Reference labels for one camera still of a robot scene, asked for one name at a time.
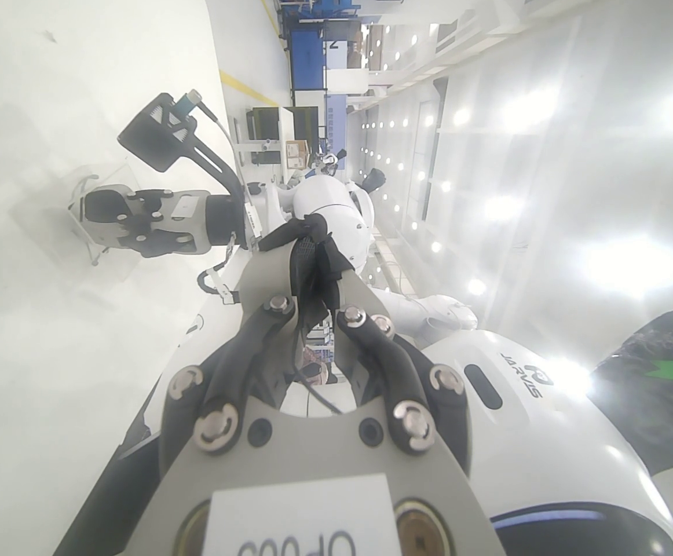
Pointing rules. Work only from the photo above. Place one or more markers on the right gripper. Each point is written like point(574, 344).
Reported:
point(220, 222)

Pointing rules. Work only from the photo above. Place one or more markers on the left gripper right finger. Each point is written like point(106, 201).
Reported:
point(397, 373)

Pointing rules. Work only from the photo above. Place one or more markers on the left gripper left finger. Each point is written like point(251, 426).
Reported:
point(229, 353)

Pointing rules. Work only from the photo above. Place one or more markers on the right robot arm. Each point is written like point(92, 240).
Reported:
point(328, 219)

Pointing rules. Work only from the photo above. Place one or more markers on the white desk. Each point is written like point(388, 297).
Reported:
point(241, 141)

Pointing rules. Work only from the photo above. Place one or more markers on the dark monitor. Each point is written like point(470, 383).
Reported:
point(266, 123)

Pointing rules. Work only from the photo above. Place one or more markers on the robot body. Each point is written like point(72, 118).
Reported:
point(545, 465)

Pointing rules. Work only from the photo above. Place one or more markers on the brown cardboard carton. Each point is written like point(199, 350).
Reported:
point(296, 154)

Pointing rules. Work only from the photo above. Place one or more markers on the blue partition panel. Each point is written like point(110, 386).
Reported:
point(307, 60)

